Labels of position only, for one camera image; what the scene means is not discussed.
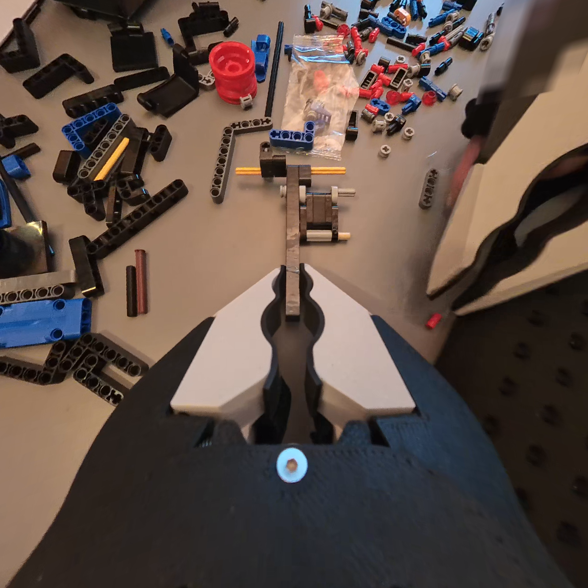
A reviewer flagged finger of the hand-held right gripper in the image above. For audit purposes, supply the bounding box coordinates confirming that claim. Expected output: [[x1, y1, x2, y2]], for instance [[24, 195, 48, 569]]
[[426, 78, 588, 298], [452, 216, 588, 317]]

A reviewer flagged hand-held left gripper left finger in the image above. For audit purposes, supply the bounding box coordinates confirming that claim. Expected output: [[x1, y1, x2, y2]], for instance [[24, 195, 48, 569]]
[[170, 266, 291, 441]]

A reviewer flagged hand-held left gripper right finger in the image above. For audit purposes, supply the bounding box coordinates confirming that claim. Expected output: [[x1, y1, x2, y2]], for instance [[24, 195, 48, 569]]
[[301, 265, 416, 438]]

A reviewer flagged black beam assembly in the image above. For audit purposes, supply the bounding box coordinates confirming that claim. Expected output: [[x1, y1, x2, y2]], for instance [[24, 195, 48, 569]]
[[235, 142, 357, 322]]

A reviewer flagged grey thin beam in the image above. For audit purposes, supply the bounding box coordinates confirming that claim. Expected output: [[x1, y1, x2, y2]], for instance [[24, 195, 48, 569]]
[[418, 168, 440, 210]]

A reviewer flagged brown axle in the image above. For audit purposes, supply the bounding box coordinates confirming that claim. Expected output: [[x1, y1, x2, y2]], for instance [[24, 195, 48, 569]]
[[134, 249, 149, 315]]

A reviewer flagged black perforated panel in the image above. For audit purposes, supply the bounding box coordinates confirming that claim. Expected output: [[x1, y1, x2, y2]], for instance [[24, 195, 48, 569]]
[[435, 275, 588, 588]]

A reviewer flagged pile of small connector pins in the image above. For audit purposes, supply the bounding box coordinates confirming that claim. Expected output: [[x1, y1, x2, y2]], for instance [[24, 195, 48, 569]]
[[302, 0, 498, 160]]

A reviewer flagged pile of black beams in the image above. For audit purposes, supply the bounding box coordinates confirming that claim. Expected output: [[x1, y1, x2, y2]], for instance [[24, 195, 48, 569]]
[[0, 17, 189, 406]]

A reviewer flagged blue flat panel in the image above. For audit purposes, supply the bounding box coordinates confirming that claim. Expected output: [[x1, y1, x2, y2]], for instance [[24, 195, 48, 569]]
[[0, 297, 93, 350]]

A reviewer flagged long grey beam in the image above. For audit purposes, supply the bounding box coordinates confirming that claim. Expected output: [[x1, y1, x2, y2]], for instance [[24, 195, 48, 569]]
[[210, 126, 236, 205]]

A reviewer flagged blue L-shaped beam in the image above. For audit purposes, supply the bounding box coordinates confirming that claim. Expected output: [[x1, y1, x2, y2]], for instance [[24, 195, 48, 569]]
[[268, 121, 316, 149]]

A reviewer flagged clear plastic bag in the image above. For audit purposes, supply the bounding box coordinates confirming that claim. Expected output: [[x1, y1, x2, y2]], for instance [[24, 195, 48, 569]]
[[280, 34, 360, 162]]

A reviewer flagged yellow axle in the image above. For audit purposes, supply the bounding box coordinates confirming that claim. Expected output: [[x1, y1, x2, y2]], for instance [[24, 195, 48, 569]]
[[94, 137, 130, 181]]

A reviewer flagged dark grey thin liftarm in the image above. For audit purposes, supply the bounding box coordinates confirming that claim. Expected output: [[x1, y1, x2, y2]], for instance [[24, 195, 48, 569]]
[[224, 117, 274, 134]]

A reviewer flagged long black axle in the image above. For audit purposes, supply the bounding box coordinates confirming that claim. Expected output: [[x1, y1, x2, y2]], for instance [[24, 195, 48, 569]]
[[265, 21, 285, 118]]

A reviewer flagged dark grey beam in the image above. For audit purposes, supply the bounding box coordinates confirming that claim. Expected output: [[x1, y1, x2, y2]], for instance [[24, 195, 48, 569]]
[[77, 113, 132, 180]]

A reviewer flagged thin black axle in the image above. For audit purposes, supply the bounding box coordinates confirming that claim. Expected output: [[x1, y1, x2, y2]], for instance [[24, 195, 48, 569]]
[[0, 161, 38, 222]]

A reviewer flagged blue curved panel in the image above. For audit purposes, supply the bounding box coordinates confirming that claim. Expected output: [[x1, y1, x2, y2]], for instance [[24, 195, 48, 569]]
[[251, 34, 272, 84]]

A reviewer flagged black curved panel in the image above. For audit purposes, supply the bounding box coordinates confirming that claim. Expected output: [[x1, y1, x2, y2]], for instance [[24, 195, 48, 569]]
[[136, 43, 201, 118]]

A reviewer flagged red wheel rim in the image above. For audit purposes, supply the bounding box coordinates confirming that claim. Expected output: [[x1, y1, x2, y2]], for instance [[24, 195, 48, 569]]
[[209, 41, 258, 109]]

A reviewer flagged small blue connector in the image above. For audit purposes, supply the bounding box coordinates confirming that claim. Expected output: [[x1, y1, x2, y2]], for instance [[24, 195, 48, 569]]
[[0, 155, 32, 180]]

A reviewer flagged black flat panel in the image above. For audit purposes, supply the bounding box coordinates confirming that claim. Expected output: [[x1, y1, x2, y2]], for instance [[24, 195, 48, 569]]
[[110, 21, 160, 73]]

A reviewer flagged black bent beam cluster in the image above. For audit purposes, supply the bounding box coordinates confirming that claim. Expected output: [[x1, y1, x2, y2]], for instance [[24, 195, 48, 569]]
[[178, 2, 240, 51]]

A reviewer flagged blue frame beam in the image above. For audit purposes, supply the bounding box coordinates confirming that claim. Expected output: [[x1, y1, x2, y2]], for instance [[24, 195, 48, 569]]
[[62, 103, 123, 157]]

